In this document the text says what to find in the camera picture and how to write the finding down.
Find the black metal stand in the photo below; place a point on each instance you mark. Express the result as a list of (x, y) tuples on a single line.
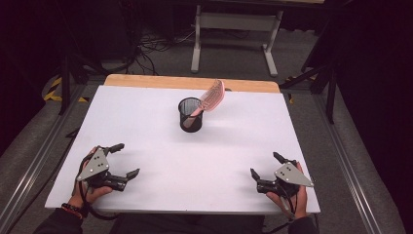
[(66, 84), (331, 97)]

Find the person's left hand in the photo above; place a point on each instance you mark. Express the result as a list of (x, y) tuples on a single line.
[(92, 194)]

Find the pink hairbrush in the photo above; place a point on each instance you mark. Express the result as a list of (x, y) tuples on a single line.
[(212, 96)]

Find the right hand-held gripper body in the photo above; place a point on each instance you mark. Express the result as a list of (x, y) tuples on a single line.
[(292, 175)]

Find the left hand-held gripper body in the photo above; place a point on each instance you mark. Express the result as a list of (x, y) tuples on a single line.
[(94, 165)]

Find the yellow black hazard tape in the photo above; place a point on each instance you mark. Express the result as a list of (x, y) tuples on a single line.
[(52, 95)]

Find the white table cover board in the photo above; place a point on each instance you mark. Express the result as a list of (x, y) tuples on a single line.
[(195, 169)]

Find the person's dark lap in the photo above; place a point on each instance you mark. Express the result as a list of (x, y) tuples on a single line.
[(188, 225)]

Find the aluminium floor rail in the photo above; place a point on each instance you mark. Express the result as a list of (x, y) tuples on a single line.
[(39, 159), (350, 169)]

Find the grey metal desk frame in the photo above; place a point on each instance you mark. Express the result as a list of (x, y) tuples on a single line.
[(237, 21)]

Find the black mesh pen holder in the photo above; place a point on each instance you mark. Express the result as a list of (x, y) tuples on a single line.
[(195, 128)]

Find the person's right hand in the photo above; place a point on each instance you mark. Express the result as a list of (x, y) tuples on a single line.
[(301, 201)]

